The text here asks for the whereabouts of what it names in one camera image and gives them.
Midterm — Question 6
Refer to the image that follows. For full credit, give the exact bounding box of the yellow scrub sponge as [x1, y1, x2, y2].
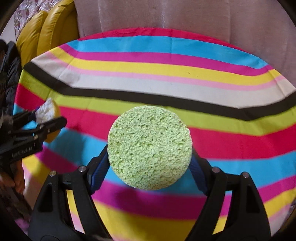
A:
[34, 97, 63, 144]

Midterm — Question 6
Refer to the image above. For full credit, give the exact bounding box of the green round sponge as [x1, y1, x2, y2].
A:
[107, 105, 193, 190]

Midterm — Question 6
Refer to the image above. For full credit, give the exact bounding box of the person left hand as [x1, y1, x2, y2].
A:
[1, 160, 26, 194]

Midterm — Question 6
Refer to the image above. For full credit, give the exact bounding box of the person in black jacket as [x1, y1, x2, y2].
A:
[0, 39, 22, 116]

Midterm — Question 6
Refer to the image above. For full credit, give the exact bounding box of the striped colourful bed cloth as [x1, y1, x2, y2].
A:
[14, 28, 295, 234]

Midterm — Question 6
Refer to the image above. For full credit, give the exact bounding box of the yellow leather headboard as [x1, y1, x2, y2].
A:
[16, 1, 79, 66]

